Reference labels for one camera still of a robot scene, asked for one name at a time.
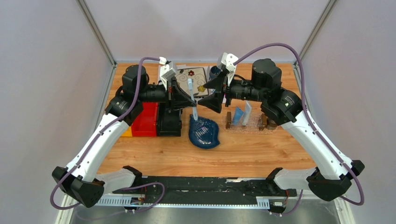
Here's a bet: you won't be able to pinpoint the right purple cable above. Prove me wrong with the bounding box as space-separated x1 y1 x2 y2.
233 42 365 217

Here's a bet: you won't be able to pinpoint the black plastic bin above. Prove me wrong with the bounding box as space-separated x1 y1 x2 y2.
156 103 183 137

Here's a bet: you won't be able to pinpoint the clear glass tray wooden handles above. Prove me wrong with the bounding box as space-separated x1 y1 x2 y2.
223 112 267 133

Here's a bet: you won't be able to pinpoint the white patterned placemat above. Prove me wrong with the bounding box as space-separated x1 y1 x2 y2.
158 65 218 100

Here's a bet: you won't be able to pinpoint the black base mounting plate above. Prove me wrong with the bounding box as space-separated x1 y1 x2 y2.
123 176 297 206

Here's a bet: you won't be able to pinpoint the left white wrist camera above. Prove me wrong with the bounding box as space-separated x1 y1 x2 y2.
159 57 177 90

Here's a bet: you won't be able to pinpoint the blue toothpaste tube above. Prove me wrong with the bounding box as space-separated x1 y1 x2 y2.
232 107 244 126

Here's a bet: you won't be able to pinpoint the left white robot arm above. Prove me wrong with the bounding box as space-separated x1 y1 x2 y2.
52 63 196 208

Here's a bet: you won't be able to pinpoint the dark blue ceramic mug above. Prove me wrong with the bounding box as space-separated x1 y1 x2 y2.
209 66 221 80

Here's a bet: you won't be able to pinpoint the blue shell-shaped dish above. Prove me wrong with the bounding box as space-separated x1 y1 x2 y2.
188 114 220 149

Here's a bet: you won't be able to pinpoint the yellow plastic bin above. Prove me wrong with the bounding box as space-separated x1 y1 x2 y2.
121 127 133 137

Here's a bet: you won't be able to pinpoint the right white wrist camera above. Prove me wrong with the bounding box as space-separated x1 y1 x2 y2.
217 52 239 86

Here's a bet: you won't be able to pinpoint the white toothpaste tube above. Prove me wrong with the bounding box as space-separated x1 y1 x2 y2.
241 101 252 126

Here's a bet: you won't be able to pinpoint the square floral ceramic plate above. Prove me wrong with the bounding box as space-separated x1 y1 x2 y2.
175 67 209 98

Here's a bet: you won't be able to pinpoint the white toothbrush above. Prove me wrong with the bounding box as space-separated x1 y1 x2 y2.
187 78 198 121

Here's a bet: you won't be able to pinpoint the red plastic bin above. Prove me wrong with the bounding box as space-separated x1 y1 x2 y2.
131 102 158 137

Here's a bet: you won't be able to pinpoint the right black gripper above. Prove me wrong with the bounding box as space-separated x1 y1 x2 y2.
198 69 267 113

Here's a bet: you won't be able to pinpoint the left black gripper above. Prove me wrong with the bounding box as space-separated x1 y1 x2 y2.
137 77 197 113

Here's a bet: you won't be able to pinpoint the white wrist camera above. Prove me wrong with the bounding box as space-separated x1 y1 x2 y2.
217 52 239 86
159 57 177 90

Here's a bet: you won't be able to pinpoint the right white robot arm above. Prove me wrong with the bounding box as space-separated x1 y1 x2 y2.
198 58 365 201

